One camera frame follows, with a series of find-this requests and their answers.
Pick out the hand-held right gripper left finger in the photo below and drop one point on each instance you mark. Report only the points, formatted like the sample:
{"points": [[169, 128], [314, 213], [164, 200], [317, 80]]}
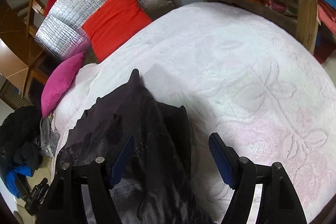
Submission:
{"points": [[121, 158]]}

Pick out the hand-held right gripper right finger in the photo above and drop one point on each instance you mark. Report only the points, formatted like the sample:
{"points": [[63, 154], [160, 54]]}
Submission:
{"points": [[223, 161]]}

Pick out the black garment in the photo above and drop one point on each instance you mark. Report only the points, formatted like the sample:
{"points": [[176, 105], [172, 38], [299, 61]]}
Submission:
{"points": [[152, 121]]}

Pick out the pile of dark clothes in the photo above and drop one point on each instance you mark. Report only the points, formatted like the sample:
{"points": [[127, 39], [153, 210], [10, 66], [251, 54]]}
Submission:
{"points": [[21, 134]]}

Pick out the clear plastic bag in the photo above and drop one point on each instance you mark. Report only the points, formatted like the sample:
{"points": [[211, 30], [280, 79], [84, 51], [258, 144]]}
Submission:
{"points": [[48, 134]]}

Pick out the black tripod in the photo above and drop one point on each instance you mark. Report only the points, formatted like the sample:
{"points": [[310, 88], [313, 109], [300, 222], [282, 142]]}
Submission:
{"points": [[36, 195]]}

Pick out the white embossed blanket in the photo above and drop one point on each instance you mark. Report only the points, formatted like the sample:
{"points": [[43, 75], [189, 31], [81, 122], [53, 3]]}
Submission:
{"points": [[236, 69]]}

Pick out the pink pillow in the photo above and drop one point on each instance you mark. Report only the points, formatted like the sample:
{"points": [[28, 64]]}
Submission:
{"points": [[60, 82]]}

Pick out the blue cloth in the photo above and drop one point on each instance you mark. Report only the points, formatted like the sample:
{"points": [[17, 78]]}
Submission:
{"points": [[14, 179]]}

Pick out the red-orange pillow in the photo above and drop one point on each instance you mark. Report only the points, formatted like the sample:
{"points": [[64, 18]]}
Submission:
{"points": [[115, 22]]}

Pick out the wooden chair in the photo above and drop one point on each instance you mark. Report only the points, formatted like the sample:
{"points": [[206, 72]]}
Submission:
{"points": [[34, 3]]}

